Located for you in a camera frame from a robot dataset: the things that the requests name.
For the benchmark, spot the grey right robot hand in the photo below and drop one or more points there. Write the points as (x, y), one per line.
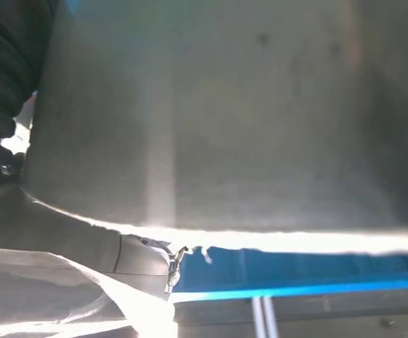
(66, 233)

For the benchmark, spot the blue metal shelf rack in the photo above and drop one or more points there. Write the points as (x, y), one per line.
(295, 275)

